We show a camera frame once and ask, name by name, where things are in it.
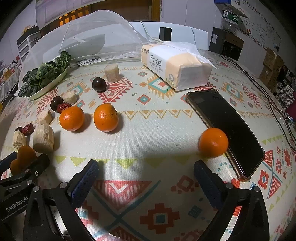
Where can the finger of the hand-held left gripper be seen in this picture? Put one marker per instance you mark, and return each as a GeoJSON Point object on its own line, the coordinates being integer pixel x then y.
{"type": "Point", "coordinates": [7, 161]}
{"type": "Point", "coordinates": [39, 163]}

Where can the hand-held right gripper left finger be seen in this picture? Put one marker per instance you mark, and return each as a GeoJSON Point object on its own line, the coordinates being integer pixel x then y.
{"type": "Point", "coordinates": [85, 178]}

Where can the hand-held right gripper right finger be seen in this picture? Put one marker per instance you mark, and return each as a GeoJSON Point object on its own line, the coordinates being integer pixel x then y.
{"type": "Point", "coordinates": [205, 183]}

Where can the small orange kumquat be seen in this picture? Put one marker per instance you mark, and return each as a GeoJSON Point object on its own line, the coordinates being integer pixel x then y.
{"type": "Point", "coordinates": [15, 167]}
{"type": "Point", "coordinates": [26, 154]}

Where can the red date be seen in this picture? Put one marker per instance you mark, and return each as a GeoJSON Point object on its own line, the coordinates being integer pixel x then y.
{"type": "Point", "coordinates": [64, 108]}
{"type": "Point", "coordinates": [18, 129]}
{"type": "Point", "coordinates": [28, 129]}

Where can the orange mandarin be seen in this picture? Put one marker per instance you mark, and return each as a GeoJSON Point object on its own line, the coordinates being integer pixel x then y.
{"type": "Point", "coordinates": [106, 117]}
{"type": "Point", "coordinates": [213, 142]}
{"type": "Point", "coordinates": [71, 118]}

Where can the peeled sugar cane piece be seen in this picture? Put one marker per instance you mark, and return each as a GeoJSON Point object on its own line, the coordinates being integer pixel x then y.
{"type": "Point", "coordinates": [111, 73]}
{"type": "Point", "coordinates": [17, 140]}
{"type": "Point", "coordinates": [42, 139]}
{"type": "Point", "coordinates": [45, 115]}

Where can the black smartphone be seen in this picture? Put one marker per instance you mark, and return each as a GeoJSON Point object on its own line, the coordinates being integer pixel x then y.
{"type": "Point", "coordinates": [231, 129]}

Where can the dark round plum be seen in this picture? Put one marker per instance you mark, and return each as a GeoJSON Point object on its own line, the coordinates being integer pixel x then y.
{"type": "Point", "coordinates": [55, 103]}
{"type": "Point", "coordinates": [99, 84]}

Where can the white round mushroom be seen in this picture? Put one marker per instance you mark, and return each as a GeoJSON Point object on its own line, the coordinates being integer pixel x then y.
{"type": "Point", "coordinates": [70, 96]}

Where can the pale green plate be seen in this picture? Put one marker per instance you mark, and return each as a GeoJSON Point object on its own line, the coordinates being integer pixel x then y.
{"type": "Point", "coordinates": [49, 87]}

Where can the plate of green spinach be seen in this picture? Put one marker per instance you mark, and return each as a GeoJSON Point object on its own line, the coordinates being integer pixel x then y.
{"type": "Point", "coordinates": [44, 74]}

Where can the white drawer unit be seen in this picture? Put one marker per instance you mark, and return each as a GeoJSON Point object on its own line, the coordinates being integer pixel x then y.
{"type": "Point", "coordinates": [27, 46]}

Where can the tissue pack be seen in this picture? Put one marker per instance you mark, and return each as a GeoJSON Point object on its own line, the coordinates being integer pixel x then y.
{"type": "Point", "coordinates": [173, 67]}

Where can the cardboard box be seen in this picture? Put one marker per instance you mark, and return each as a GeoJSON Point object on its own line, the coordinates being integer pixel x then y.
{"type": "Point", "coordinates": [269, 78]}
{"type": "Point", "coordinates": [274, 59]}

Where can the white spoon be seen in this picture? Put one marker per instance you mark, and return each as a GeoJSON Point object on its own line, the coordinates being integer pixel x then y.
{"type": "Point", "coordinates": [81, 41]}

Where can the white bowl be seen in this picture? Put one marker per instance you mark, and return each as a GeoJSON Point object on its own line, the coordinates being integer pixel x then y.
{"type": "Point", "coordinates": [92, 45]}

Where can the white mesh food cover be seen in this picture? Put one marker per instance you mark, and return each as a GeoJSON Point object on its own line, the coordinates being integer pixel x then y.
{"type": "Point", "coordinates": [104, 25]}

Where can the small black box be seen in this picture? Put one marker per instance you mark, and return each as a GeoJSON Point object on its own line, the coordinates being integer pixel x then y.
{"type": "Point", "coordinates": [165, 33]}

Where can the whiteboard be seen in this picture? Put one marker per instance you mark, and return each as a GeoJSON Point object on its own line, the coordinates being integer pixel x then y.
{"type": "Point", "coordinates": [261, 30]}

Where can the clear water bottle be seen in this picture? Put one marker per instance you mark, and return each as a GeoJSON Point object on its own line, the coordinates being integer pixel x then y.
{"type": "Point", "coordinates": [230, 19]}

